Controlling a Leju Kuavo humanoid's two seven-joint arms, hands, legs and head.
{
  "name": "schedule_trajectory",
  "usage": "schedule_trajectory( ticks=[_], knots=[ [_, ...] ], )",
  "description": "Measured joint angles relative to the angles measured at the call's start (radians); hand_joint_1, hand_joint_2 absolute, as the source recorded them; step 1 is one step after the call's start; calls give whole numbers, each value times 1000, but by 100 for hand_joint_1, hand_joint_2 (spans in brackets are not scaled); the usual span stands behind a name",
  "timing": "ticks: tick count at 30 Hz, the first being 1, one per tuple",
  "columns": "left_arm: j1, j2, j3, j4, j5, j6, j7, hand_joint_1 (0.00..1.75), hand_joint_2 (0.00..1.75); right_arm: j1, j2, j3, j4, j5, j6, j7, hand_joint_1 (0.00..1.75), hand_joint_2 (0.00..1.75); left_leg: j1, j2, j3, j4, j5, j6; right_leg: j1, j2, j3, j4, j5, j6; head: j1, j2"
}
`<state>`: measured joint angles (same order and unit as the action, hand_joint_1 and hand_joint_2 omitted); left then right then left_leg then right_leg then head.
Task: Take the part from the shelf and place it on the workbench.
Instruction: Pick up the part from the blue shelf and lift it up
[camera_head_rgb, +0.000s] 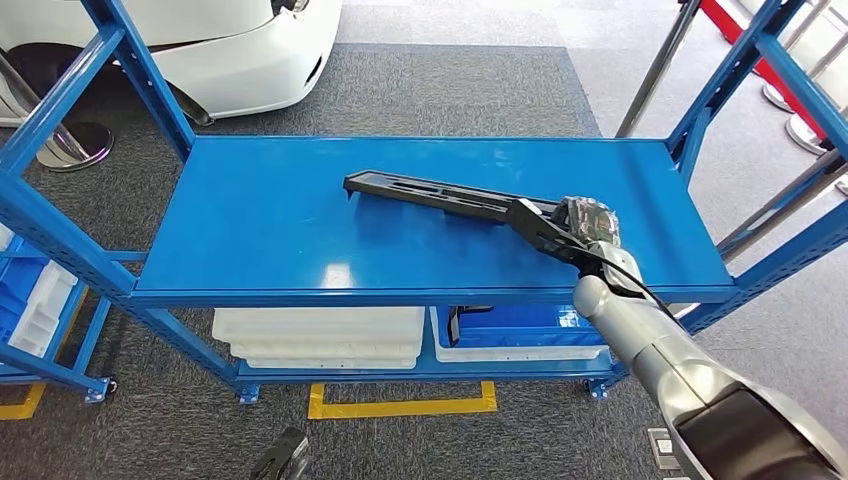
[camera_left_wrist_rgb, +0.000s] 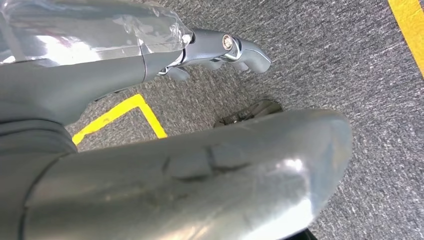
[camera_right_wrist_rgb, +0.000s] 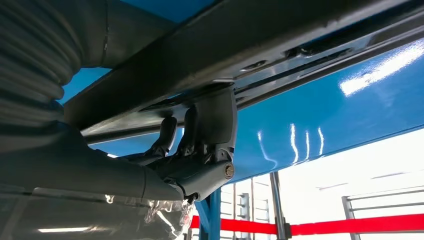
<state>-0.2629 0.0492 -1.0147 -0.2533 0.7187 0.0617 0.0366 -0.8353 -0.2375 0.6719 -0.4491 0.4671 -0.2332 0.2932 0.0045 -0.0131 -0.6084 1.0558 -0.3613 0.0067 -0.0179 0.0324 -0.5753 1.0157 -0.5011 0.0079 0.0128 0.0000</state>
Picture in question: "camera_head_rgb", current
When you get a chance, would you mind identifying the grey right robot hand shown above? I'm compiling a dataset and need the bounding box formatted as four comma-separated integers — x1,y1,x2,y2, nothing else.
551,195,622,248

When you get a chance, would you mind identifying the black plastic plate frame part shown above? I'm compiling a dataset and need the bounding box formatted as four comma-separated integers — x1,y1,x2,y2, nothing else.
342,170,564,230

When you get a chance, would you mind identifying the small black plastic part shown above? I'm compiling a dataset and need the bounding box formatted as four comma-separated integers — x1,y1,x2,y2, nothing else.
447,305,495,347

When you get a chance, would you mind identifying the blue metal shelf rack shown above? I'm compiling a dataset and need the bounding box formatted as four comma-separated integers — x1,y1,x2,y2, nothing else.
0,0,848,407
0,225,150,405

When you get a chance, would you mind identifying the blue plastic bin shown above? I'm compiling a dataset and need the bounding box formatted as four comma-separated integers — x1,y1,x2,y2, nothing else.
0,254,49,346
449,305,594,348

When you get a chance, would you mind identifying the white plastic bin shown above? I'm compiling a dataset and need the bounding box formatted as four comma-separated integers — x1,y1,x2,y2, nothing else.
7,261,79,359
429,306,609,363

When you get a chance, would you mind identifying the silver floor outlet box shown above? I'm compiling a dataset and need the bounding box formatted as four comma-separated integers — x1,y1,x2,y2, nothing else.
647,428,677,472

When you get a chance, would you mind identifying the yellow floor tape outline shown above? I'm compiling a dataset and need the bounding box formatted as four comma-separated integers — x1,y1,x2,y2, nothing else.
0,291,87,422
307,381,498,421

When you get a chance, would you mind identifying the white plastic crate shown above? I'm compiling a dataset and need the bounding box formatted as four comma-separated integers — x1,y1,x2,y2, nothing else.
211,306,426,370

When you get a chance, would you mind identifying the white car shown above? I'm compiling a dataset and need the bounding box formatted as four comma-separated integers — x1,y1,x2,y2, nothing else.
0,0,344,127

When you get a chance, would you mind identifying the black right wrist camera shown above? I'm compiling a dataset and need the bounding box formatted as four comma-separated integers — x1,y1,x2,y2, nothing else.
505,197,598,266

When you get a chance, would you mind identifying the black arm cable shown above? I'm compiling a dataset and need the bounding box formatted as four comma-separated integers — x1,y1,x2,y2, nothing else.
582,248,684,327

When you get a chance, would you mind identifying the chrome stanchion post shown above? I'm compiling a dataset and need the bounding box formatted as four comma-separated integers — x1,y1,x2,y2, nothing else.
665,148,848,319
784,39,848,155
0,52,115,172
616,0,702,138
761,0,833,112

